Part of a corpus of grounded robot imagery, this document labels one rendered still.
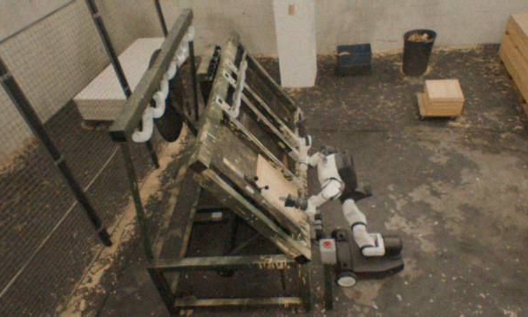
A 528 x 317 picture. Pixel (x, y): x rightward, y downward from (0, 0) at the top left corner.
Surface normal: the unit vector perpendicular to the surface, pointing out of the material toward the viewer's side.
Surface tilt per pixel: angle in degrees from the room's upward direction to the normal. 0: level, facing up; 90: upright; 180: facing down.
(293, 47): 90
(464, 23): 90
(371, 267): 0
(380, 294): 0
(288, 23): 90
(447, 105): 90
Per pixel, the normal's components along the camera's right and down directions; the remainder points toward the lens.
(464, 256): -0.12, -0.77
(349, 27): -0.19, 0.64
